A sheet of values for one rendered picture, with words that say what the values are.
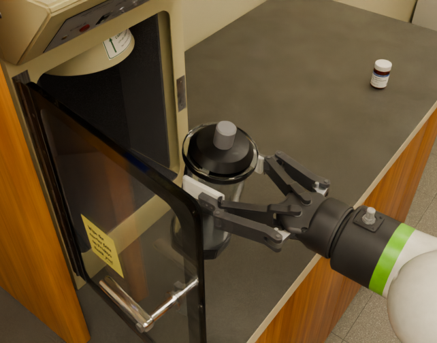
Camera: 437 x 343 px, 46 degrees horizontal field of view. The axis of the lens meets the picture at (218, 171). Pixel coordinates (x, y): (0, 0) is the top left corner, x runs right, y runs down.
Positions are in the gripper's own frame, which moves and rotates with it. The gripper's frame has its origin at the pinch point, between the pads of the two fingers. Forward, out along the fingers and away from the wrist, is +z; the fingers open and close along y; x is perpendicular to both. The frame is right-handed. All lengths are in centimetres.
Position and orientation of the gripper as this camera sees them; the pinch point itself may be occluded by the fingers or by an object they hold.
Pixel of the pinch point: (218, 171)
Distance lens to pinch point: 75.1
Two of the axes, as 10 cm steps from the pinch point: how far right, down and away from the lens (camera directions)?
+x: 0.1, 7.4, 6.7
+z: -8.0, -4.0, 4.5
